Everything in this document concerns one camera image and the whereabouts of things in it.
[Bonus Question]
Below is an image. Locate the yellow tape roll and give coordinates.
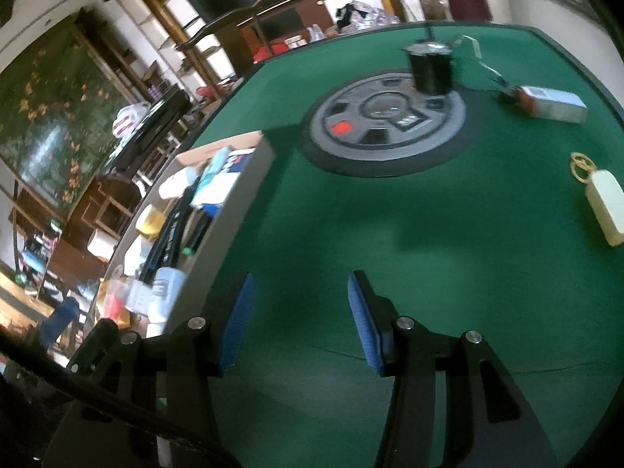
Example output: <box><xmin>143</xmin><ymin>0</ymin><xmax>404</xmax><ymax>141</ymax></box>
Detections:
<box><xmin>134</xmin><ymin>204</ymin><xmax>167</xmax><ymax>240</ymax></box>

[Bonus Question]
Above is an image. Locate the teal tissue pack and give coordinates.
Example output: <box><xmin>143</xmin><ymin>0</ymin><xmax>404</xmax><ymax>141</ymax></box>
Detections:
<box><xmin>196</xmin><ymin>146</ymin><xmax>233</xmax><ymax>193</ymax></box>

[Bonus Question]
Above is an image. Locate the black marker green cap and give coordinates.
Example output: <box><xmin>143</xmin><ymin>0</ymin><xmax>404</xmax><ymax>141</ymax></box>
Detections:
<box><xmin>182</xmin><ymin>213</ymin><xmax>213</xmax><ymax>257</ymax></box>

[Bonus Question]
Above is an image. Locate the black marker purple cap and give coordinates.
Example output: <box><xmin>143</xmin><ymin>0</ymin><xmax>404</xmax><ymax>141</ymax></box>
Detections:
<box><xmin>138</xmin><ymin>187</ymin><xmax>193</xmax><ymax>283</ymax></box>

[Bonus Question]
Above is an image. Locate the round grey table centre panel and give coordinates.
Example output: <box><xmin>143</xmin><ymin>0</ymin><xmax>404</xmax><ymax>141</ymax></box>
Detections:
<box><xmin>299</xmin><ymin>70</ymin><xmax>483</xmax><ymax>179</ymax></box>

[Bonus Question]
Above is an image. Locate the blue white small carton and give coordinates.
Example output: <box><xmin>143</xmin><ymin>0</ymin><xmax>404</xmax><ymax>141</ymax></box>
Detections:
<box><xmin>190</xmin><ymin>148</ymin><xmax>255</xmax><ymax>208</ymax></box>

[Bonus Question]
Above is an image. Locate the floral wall painting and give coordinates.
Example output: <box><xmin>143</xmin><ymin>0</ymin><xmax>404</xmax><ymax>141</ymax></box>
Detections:
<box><xmin>1</xmin><ymin>19</ymin><xmax>128</xmax><ymax>215</ymax></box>

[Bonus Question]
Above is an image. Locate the grey barcode medicine box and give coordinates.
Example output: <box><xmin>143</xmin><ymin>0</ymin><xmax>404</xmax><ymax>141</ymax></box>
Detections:
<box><xmin>147</xmin><ymin>267</ymin><xmax>187</xmax><ymax>323</ymax></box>

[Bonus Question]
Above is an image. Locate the brown cardboard box tray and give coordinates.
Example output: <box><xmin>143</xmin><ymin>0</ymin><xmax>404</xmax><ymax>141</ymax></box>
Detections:
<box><xmin>103</xmin><ymin>131</ymin><xmax>275</xmax><ymax>331</ymax></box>

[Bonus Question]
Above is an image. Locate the red white small box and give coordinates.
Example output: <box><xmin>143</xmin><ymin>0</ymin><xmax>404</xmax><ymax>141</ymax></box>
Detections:
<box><xmin>513</xmin><ymin>86</ymin><xmax>588</xmax><ymax>124</ymax></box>

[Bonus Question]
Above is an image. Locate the white plastic bag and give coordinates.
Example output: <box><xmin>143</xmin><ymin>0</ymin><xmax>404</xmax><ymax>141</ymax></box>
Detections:
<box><xmin>112</xmin><ymin>101</ymin><xmax>150</xmax><ymax>138</ymax></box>

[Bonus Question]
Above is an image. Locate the pile of clothes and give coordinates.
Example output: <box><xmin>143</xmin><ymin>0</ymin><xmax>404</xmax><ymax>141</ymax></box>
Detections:
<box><xmin>335</xmin><ymin>1</ymin><xmax>401</xmax><ymax>34</ymax></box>

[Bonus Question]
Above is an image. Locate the black glass side table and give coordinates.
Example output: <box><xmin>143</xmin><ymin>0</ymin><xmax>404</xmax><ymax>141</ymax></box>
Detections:
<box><xmin>97</xmin><ymin>87</ymin><xmax>191</xmax><ymax>181</ymax></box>

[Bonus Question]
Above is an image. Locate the black cylindrical motor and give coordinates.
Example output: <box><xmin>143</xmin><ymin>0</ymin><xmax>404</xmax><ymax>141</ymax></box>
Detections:
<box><xmin>403</xmin><ymin>21</ymin><xmax>453</xmax><ymax>96</ymax></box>

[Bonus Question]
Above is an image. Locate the cream keychain tag gold ring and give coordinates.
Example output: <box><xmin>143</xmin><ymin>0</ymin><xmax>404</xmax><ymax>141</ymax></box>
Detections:
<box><xmin>569</xmin><ymin>151</ymin><xmax>624</xmax><ymax>248</ymax></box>

